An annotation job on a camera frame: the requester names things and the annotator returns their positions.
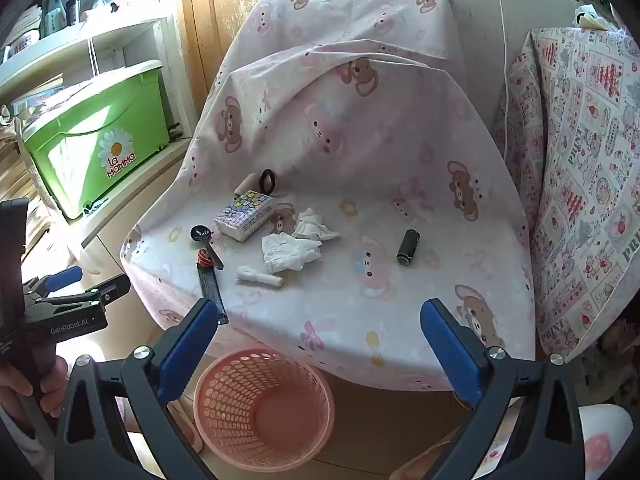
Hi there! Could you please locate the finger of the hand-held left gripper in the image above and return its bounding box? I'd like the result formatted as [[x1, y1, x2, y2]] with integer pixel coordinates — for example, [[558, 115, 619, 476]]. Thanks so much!
[[27, 275, 132, 318], [22, 266, 84, 301]]

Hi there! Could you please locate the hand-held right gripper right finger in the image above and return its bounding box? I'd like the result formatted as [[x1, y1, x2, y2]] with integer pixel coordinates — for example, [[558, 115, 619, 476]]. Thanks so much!
[[420, 298, 586, 480]]

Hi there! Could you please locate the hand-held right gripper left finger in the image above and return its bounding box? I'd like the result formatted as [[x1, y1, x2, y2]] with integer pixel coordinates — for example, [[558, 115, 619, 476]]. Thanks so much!
[[54, 297, 221, 480]]

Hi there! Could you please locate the black strip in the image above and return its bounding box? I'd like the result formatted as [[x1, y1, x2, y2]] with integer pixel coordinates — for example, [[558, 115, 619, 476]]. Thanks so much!
[[197, 262, 230, 325]]

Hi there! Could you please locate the small white plastic tube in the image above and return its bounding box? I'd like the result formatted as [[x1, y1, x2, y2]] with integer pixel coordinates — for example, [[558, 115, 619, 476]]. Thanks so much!
[[236, 266, 284, 288]]

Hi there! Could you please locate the pink plastic basket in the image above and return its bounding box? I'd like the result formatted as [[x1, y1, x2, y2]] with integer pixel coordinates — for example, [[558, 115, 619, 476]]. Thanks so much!
[[193, 347, 335, 466]]

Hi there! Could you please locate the black plastic spoon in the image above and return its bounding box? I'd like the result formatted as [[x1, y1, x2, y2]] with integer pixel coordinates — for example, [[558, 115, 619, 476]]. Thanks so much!
[[190, 225, 225, 271]]

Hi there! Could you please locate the black cylinder spool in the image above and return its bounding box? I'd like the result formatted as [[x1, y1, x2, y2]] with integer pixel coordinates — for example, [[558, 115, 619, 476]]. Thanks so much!
[[396, 228, 421, 266]]

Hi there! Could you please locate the large white tissue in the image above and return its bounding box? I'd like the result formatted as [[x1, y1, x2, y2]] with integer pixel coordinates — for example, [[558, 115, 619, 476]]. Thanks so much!
[[261, 232, 323, 274]]

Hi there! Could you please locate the bear print tissue packet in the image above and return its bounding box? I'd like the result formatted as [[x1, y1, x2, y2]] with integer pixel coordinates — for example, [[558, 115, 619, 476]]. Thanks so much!
[[214, 190, 277, 245]]

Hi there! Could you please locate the small white tissue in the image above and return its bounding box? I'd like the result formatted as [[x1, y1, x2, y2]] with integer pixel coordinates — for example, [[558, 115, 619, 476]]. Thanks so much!
[[291, 206, 341, 243]]

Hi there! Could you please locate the person's left forearm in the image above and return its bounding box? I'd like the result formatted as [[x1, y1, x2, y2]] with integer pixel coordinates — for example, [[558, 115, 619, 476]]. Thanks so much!
[[0, 400, 56, 480]]

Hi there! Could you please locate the person's left hand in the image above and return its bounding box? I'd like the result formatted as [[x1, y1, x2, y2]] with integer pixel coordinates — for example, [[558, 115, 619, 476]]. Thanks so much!
[[0, 355, 68, 413]]

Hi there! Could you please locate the green plastic storage box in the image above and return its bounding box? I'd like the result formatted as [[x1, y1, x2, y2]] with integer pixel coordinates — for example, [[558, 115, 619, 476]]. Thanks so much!
[[14, 59, 171, 221]]

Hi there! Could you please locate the white patterned bowl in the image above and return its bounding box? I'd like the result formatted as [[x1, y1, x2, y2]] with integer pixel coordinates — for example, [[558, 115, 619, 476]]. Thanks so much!
[[9, 29, 41, 56]]

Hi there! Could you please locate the pink bear print sheet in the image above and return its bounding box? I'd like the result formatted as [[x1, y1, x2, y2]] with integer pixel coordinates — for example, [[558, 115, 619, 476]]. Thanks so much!
[[120, 0, 538, 393]]

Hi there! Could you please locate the patterned pillow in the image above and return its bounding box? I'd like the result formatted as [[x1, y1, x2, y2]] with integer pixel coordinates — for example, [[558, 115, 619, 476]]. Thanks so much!
[[492, 25, 640, 356]]

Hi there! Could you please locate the white shelf cabinet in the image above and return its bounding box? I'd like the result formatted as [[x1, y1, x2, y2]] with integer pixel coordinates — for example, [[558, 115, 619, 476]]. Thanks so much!
[[0, 5, 206, 321]]

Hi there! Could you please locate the wooden door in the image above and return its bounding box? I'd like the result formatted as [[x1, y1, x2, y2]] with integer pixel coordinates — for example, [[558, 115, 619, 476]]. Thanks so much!
[[175, 0, 441, 111]]

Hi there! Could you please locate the white worn furniture panel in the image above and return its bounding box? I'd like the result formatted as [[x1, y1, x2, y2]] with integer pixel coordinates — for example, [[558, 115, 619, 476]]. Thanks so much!
[[445, 0, 576, 111]]

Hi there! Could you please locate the white cable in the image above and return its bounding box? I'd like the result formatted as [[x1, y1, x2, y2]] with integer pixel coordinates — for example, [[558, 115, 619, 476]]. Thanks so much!
[[486, 0, 511, 121]]

